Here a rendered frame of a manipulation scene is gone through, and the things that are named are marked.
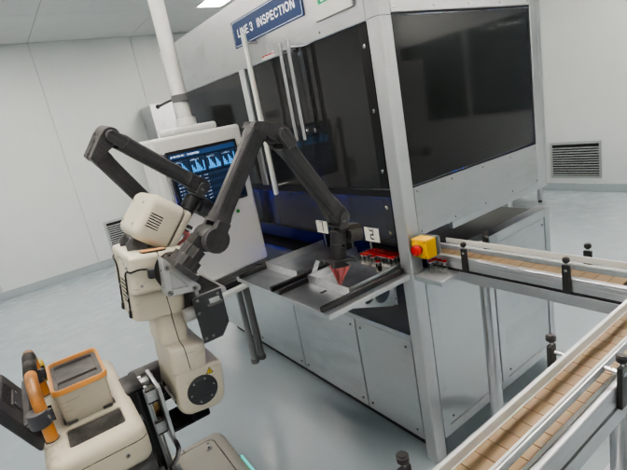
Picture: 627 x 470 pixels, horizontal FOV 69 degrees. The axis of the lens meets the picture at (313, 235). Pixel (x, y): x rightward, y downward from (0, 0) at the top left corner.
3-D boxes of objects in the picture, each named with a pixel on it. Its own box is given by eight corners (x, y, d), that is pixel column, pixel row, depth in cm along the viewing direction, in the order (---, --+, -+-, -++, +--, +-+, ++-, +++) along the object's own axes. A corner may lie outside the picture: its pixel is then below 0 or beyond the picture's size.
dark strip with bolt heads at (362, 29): (389, 241, 178) (357, 25, 158) (397, 242, 175) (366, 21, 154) (387, 241, 178) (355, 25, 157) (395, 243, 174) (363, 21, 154)
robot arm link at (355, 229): (326, 211, 166) (341, 214, 159) (349, 207, 172) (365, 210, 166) (326, 242, 168) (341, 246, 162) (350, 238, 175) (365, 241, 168)
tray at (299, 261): (324, 245, 230) (322, 239, 229) (357, 253, 209) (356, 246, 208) (267, 269, 212) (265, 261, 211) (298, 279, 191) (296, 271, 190)
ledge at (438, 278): (438, 268, 180) (438, 263, 179) (466, 273, 169) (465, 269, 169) (414, 280, 172) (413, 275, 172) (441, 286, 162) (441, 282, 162)
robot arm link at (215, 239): (243, 110, 141) (259, 107, 133) (277, 131, 150) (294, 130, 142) (188, 242, 137) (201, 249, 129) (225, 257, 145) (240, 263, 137)
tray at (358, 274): (369, 255, 203) (368, 248, 202) (413, 265, 182) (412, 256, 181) (309, 283, 185) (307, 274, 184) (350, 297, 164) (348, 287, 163)
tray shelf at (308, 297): (318, 248, 235) (318, 244, 234) (424, 271, 178) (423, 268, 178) (237, 281, 209) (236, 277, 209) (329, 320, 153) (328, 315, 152)
